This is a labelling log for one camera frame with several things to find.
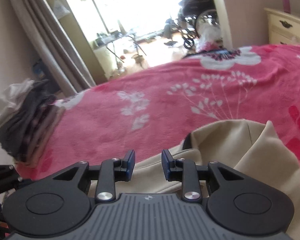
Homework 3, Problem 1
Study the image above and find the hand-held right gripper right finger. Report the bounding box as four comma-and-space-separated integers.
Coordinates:
161, 149, 244, 204

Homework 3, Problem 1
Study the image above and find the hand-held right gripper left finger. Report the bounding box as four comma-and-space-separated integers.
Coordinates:
52, 149, 136, 204

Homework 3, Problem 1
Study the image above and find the beige zip jacket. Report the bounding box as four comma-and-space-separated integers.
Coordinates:
87, 120, 300, 240

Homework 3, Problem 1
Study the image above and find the stack of folded clothes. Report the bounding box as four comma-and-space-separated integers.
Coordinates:
0, 78, 65, 167

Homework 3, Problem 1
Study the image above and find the blue box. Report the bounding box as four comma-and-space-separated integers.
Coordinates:
32, 59, 49, 80

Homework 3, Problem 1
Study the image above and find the folding table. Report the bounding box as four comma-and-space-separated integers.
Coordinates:
94, 29, 148, 63

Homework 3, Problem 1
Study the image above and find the dark standing object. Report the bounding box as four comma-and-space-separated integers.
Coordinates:
164, 18, 178, 46

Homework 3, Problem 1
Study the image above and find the white plastic bag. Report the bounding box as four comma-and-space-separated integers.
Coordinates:
196, 21, 224, 52

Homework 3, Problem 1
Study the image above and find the beige curtain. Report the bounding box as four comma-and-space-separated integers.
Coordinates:
5, 0, 97, 94

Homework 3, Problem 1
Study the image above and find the black wheelchair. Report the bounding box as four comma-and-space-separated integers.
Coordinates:
177, 0, 219, 50

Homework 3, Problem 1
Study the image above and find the hanging clear plastic bag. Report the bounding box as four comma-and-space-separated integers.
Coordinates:
51, 0, 71, 18

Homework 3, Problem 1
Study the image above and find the cream nightstand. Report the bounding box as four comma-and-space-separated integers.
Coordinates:
264, 7, 300, 46

